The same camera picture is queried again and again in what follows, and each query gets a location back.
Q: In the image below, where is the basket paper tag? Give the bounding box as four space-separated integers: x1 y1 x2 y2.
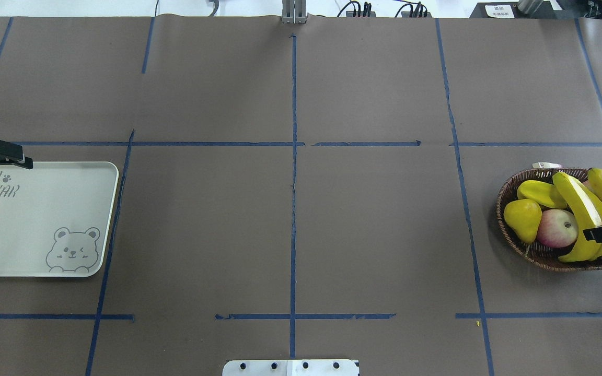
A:
532 162 563 169

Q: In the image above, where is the brown wicker basket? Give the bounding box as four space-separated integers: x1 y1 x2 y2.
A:
495 168 602 272

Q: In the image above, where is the red green apple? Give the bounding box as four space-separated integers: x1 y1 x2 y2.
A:
536 209 578 249

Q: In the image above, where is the white bear tray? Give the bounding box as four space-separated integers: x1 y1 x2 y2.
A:
0 161 119 278

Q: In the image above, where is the yellow starfruit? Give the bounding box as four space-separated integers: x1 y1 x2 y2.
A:
517 180 568 209

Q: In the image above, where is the yellow pear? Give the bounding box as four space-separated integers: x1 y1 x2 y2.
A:
503 199 542 244

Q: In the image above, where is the black label box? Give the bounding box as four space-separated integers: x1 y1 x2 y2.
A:
469 2 557 19

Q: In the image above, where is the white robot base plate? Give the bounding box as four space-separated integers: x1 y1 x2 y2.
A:
222 359 361 375

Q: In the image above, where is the aluminium frame post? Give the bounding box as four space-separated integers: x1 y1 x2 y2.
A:
281 0 308 24

